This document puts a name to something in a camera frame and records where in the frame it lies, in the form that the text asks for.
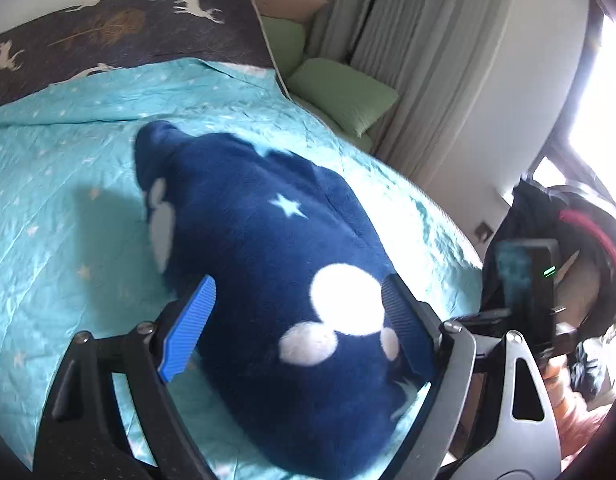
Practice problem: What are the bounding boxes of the navy fleece mouse-print onesie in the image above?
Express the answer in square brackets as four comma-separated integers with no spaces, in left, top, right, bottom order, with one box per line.
[134,122,430,479]

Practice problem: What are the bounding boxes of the turquoise star quilt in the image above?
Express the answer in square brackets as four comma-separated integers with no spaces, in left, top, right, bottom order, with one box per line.
[0,58,482,464]

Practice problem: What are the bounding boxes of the green pillow front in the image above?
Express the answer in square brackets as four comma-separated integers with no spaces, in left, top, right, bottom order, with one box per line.
[286,58,398,138]

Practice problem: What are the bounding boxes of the green pillow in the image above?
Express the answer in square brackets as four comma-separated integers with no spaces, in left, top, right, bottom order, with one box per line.
[261,16,306,79]
[286,58,398,138]

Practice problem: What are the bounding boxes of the grey pleated curtain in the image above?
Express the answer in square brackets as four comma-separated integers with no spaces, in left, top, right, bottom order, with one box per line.
[308,0,512,186]

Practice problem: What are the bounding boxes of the dark deer-print headboard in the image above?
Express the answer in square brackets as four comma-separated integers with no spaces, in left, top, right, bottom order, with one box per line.
[0,0,274,106]

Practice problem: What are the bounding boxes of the green pillow back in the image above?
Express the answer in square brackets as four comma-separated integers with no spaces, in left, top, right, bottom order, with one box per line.
[261,16,306,79]

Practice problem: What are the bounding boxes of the beige pillow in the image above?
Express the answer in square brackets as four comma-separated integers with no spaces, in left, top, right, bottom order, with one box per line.
[255,0,328,24]

